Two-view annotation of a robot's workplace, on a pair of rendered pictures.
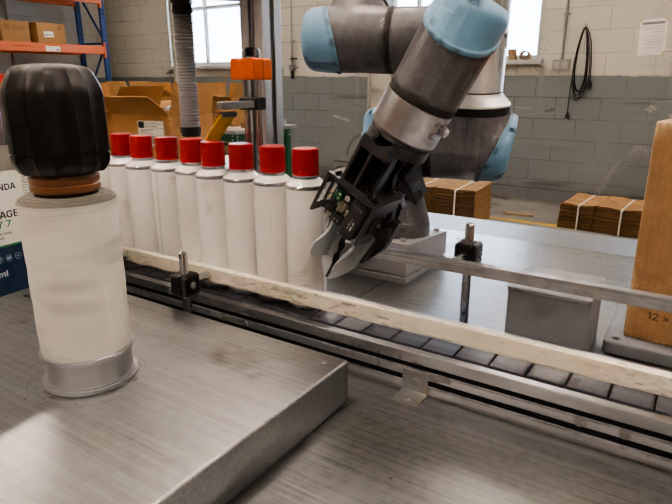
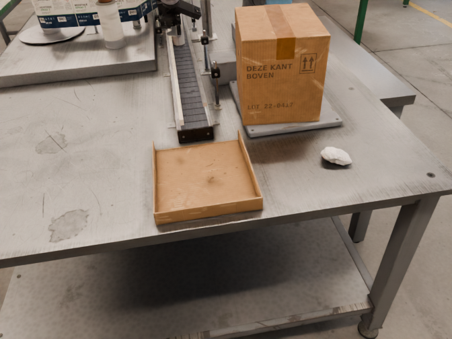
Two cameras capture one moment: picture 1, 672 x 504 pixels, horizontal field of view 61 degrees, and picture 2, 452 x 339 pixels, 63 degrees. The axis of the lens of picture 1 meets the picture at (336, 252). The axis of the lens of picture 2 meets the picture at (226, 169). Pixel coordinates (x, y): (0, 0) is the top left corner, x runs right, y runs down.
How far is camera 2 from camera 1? 1.35 m
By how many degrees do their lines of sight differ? 49
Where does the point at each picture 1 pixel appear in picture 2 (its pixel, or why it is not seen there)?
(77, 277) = (103, 21)
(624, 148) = not seen: outside the picture
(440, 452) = (150, 84)
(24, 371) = not seen: hidden behind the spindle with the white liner
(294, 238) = not seen: hidden behind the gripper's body
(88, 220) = (103, 9)
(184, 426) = (111, 58)
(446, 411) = (167, 79)
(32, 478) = (85, 57)
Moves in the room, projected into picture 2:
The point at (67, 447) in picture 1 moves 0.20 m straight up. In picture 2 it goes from (95, 55) to (81, 5)
